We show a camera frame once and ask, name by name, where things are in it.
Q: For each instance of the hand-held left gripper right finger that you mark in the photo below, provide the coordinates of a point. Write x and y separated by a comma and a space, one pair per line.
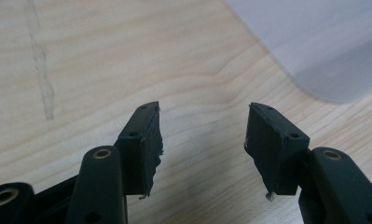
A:
269, 149

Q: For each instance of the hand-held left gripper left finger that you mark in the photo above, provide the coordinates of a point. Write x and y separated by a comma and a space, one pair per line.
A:
140, 149

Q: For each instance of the translucent white plastic sheet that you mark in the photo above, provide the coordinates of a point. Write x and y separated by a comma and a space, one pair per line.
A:
311, 40

